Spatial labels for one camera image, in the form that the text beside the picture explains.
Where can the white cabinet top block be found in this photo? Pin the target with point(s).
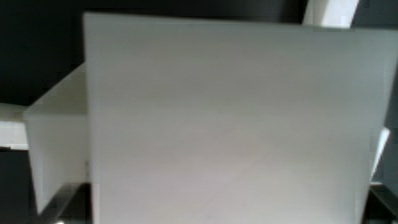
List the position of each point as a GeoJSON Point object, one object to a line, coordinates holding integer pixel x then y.
{"type": "Point", "coordinates": [213, 121]}

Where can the white left fence piece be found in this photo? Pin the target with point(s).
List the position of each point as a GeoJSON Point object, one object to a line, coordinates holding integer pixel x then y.
{"type": "Point", "coordinates": [12, 129]}

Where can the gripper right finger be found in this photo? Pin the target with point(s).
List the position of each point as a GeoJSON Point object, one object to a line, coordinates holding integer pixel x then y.
{"type": "Point", "coordinates": [380, 211]}

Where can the white front fence rail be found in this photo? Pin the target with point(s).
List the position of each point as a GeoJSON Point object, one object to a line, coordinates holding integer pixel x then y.
{"type": "Point", "coordinates": [328, 13]}

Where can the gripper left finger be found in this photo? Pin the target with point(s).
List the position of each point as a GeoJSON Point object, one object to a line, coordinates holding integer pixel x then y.
{"type": "Point", "coordinates": [67, 209]}

